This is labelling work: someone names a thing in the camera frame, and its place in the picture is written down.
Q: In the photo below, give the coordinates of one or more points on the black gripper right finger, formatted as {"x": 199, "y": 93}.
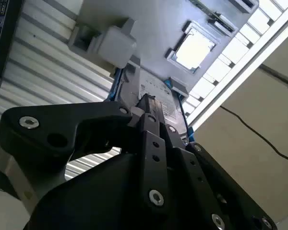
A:
{"x": 196, "y": 172}

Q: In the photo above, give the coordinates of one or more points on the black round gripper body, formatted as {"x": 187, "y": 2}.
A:
{"x": 98, "y": 198}

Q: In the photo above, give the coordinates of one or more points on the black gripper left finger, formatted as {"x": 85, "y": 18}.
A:
{"x": 50, "y": 124}

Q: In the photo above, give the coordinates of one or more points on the hard disk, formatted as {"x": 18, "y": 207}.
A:
{"x": 156, "y": 86}

